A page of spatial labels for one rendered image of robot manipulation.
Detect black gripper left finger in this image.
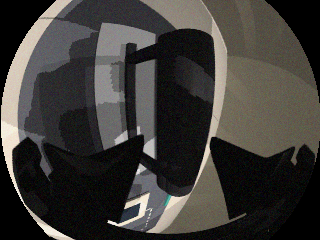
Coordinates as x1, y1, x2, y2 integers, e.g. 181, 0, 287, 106
44, 135, 144, 224

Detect white square tile with dark square center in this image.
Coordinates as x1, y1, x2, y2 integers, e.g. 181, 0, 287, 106
108, 192, 149, 227

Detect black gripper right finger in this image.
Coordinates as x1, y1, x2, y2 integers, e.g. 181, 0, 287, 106
209, 137, 296, 220

